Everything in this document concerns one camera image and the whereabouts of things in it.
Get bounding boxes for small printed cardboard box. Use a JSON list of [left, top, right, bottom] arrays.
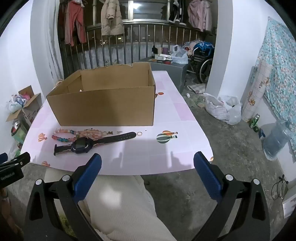
[[6, 85, 43, 130]]

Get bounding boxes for green container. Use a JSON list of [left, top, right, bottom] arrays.
[[10, 120, 28, 144]]

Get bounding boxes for floral paper roll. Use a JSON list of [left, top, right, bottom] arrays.
[[241, 59, 271, 122]]

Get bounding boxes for large crumpled white plastic bag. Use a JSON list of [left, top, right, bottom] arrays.
[[203, 93, 242, 126]]

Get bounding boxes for green bottle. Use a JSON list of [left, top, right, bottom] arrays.
[[249, 114, 261, 129]]

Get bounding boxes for black smartwatch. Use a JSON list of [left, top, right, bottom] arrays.
[[54, 132, 137, 156]]

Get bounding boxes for pink balloon print tablecloth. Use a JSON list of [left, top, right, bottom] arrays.
[[17, 71, 214, 175]]

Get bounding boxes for blue floral cloth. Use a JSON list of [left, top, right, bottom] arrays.
[[254, 16, 296, 151]]

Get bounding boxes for checked cloth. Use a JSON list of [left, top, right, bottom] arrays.
[[187, 83, 207, 94]]

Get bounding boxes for hanging pink jacket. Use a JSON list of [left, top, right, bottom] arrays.
[[187, 0, 213, 32]]

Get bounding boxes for grey cabinet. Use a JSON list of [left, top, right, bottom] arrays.
[[139, 58, 189, 92]]

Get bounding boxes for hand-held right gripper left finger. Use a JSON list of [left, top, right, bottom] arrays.
[[23, 152, 102, 241]]

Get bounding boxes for hanging red pants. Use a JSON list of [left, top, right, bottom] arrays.
[[64, 0, 88, 47]]

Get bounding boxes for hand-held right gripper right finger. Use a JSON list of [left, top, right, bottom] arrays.
[[191, 152, 271, 241]]

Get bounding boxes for black wire frame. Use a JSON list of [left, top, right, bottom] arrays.
[[271, 175, 289, 200]]

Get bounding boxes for brown cardboard box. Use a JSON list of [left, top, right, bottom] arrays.
[[46, 62, 156, 127]]

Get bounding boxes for hanging beige jacket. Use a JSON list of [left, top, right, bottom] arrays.
[[100, 0, 125, 37]]

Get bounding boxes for wheelchair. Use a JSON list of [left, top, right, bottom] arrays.
[[187, 42, 216, 84]]

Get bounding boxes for hanging dark jacket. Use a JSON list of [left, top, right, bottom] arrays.
[[169, 0, 189, 25]]

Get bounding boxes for clear water jug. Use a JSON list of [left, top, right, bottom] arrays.
[[262, 120, 293, 162]]

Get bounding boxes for white curtain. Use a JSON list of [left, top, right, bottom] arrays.
[[30, 0, 64, 81]]

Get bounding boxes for pale blue plastic bag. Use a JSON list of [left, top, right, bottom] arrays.
[[9, 94, 31, 114]]

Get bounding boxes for metal balcony railing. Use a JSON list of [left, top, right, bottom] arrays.
[[59, 20, 216, 77]]

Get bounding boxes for pink beaded bracelet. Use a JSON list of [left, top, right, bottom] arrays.
[[75, 129, 108, 138]]

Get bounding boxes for multicolour beaded bracelet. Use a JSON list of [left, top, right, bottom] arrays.
[[51, 128, 78, 143]]

